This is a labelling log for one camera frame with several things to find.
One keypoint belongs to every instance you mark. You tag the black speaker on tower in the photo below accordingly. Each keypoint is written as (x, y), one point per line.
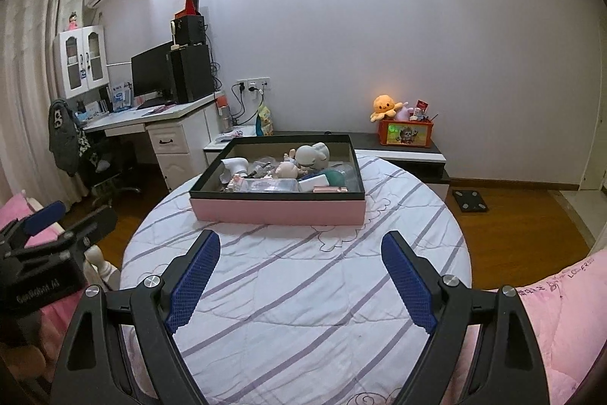
(189, 30)

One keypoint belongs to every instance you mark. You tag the striped white table cloth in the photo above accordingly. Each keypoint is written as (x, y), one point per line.
(309, 314)

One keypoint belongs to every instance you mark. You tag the black bathroom scale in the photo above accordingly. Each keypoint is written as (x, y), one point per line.
(470, 201)

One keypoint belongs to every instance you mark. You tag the red topped water bottle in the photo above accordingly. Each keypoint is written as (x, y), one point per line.
(223, 109)

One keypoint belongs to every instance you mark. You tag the person's left hand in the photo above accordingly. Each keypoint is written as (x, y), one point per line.
(20, 348)

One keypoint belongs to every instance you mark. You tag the clear round plastic container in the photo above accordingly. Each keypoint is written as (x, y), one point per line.
(342, 175)

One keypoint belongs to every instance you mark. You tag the black computer monitor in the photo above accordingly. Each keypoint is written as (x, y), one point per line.
(151, 72)

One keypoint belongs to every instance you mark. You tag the white desk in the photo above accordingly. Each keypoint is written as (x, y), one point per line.
(178, 134)

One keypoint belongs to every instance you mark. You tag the pink black storage box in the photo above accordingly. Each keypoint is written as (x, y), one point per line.
(211, 202)

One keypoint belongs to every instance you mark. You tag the white small camera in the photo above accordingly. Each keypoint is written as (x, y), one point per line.
(233, 166)

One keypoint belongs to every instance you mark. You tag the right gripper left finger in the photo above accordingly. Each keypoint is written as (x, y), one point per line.
(160, 306)

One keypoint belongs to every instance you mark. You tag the black computer tower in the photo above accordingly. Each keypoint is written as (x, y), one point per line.
(191, 73)

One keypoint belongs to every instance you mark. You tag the black jacket on chair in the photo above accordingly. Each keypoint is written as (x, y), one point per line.
(66, 139)

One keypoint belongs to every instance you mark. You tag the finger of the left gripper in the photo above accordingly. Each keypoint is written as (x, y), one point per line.
(43, 218)
(90, 230)

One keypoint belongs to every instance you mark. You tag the white round-head doll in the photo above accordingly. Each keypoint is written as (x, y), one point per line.
(312, 157)

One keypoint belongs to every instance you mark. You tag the snack bag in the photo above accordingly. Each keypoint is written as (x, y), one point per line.
(264, 125)

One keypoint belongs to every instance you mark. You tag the beige curtain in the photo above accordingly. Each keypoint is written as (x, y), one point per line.
(29, 84)

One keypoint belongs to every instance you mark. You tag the white wall power strip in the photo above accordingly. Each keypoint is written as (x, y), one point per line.
(259, 83)

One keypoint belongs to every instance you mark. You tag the white bed post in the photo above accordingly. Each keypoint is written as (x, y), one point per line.
(99, 271)

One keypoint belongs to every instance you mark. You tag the pink flat case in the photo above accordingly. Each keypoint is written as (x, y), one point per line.
(330, 189)

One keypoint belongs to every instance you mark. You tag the white power adapter box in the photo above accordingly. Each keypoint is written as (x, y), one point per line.
(309, 184)

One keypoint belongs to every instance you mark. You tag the orange toy storage box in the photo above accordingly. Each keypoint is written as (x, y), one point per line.
(405, 133)

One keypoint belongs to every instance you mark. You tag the black office chair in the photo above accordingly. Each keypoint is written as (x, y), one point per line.
(108, 170)

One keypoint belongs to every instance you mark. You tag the clear box with label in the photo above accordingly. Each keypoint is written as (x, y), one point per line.
(269, 185)

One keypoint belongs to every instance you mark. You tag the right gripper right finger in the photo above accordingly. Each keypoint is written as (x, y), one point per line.
(441, 305)

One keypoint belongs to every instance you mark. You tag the white glass-door cabinet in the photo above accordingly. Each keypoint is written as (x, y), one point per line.
(80, 61)

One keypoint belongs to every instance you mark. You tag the orange octopus plush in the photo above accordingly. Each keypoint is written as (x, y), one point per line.
(384, 107)

